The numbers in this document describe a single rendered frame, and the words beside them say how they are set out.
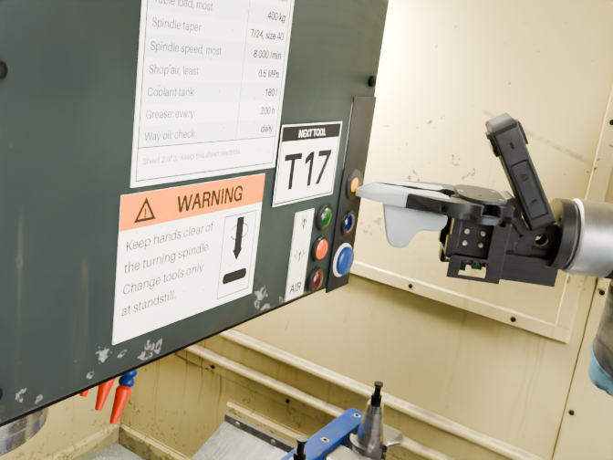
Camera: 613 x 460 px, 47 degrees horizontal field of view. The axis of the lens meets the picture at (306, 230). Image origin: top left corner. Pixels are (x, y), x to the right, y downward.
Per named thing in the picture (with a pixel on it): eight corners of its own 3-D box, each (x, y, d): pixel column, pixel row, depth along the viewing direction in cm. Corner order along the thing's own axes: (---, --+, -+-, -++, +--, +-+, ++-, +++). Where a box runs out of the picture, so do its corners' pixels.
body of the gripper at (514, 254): (439, 277, 69) (563, 294, 69) (455, 191, 67) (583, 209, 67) (431, 254, 77) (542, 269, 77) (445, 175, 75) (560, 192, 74)
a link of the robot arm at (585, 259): (629, 214, 67) (600, 194, 75) (581, 206, 67) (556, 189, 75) (610, 288, 69) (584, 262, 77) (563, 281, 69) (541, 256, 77)
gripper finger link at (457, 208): (406, 212, 67) (499, 224, 67) (409, 196, 67) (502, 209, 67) (402, 201, 72) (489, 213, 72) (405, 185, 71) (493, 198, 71)
